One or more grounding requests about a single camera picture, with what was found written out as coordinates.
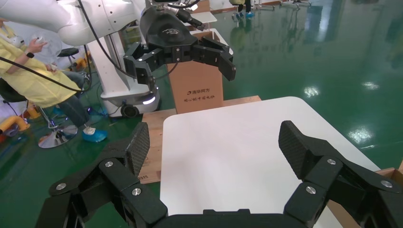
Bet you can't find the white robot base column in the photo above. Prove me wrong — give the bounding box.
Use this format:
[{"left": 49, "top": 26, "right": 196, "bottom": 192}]
[{"left": 86, "top": 31, "right": 161, "bottom": 119}]

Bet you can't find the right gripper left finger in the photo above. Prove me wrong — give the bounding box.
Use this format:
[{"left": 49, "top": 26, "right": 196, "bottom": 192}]
[{"left": 35, "top": 122, "right": 168, "bottom": 228}]

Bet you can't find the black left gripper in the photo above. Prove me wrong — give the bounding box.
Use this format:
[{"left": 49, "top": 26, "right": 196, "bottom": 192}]
[{"left": 123, "top": 6, "right": 237, "bottom": 93}]

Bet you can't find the person in yellow gown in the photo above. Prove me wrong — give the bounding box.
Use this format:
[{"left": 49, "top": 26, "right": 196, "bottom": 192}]
[{"left": 0, "top": 17, "right": 93, "bottom": 127}]

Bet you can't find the brown cardboard storage box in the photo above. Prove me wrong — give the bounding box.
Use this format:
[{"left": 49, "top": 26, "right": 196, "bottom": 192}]
[{"left": 327, "top": 167, "right": 403, "bottom": 228}]

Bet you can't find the bystander bare hand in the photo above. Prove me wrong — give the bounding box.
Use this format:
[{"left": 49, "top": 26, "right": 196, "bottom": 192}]
[{"left": 28, "top": 37, "right": 48, "bottom": 55}]

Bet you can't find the yellow plastic toy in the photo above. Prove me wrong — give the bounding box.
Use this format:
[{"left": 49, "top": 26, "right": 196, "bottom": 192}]
[{"left": 0, "top": 114, "right": 31, "bottom": 136}]

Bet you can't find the bystander bare forearm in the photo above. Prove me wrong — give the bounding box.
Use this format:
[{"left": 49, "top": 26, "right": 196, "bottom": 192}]
[{"left": 4, "top": 52, "right": 35, "bottom": 75}]

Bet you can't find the distant person with blue shoes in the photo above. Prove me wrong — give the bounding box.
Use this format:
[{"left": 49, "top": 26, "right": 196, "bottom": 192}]
[{"left": 228, "top": 0, "right": 256, "bottom": 19}]

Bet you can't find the tall printed cardboard carton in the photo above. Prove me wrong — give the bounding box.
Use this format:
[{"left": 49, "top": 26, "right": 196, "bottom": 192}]
[{"left": 167, "top": 29, "right": 225, "bottom": 114}]

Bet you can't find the office chair with chrome base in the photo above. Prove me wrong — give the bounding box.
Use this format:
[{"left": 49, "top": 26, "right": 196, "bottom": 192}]
[{"left": 0, "top": 78, "right": 78, "bottom": 149}]

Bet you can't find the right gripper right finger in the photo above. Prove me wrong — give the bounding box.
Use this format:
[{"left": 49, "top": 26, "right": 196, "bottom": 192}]
[{"left": 278, "top": 120, "right": 403, "bottom": 228}]

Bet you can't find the blue shoe cover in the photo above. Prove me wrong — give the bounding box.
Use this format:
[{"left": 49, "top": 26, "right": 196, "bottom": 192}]
[{"left": 82, "top": 125, "right": 109, "bottom": 143}]

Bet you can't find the small white table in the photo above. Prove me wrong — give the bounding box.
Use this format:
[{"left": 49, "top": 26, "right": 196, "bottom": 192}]
[{"left": 189, "top": 11, "right": 218, "bottom": 25}]

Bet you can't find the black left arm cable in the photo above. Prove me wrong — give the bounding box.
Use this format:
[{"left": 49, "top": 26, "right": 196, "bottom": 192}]
[{"left": 0, "top": 0, "right": 177, "bottom": 94}]

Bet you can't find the black stool seat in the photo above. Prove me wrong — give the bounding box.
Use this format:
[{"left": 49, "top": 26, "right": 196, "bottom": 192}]
[{"left": 58, "top": 47, "right": 80, "bottom": 58}]

